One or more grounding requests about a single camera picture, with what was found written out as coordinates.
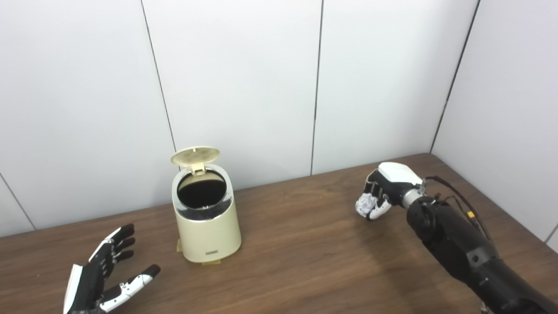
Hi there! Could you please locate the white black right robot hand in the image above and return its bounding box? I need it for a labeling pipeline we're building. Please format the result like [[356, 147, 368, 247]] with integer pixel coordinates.
[[361, 162, 424, 221]]

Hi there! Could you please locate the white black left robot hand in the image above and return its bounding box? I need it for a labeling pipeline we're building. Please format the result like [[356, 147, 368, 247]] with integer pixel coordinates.
[[63, 224, 161, 314]]

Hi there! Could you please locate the white paper ball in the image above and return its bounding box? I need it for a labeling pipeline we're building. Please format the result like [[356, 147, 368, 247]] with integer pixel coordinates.
[[355, 193, 379, 218]]

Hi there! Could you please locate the round cream bin lid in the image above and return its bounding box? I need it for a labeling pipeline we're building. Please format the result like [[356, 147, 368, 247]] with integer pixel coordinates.
[[170, 146, 221, 176]]

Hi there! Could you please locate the cream-colored trash bin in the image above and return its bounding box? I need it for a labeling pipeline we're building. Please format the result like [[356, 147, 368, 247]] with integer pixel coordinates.
[[172, 164, 242, 264]]

